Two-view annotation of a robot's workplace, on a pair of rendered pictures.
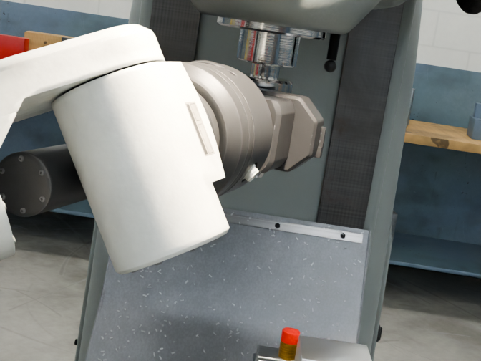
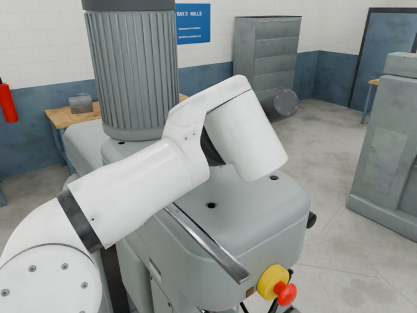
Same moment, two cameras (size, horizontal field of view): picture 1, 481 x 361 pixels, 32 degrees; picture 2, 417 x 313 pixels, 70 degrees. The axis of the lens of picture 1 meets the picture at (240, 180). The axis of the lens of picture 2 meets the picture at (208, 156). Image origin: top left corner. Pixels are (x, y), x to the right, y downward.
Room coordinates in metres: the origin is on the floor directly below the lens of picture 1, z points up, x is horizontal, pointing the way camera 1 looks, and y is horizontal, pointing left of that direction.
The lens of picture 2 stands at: (0.22, 0.30, 2.18)
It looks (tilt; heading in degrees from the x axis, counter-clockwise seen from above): 27 degrees down; 323
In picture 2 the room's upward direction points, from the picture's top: straight up
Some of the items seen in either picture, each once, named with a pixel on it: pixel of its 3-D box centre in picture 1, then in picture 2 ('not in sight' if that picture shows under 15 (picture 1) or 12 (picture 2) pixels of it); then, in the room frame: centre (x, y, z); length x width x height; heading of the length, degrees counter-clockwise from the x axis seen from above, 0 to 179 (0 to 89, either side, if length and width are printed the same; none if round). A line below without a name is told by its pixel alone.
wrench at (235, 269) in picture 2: not in sight; (188, 224); (0.51, 0.12, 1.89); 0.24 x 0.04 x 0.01; 0
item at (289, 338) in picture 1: (288, 344); not in sight; (0.70, -0.06, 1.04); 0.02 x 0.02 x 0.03
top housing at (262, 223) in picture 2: not in sight; (192, 192); (0.68, -0.01, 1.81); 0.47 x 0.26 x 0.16; 179
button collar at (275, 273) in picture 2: not in sight; (273, 282); (0.43, 0.00, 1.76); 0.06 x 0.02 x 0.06; 89
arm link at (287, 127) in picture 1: (218, 130); not in sight; (0.57, 0.02, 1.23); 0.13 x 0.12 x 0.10; 73
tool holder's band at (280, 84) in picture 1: (263, 83); not in sight; (0.66, -0.01, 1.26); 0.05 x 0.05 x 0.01
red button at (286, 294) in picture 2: not in sight; (283, 292); (0.41, 0.00, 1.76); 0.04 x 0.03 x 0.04; 89
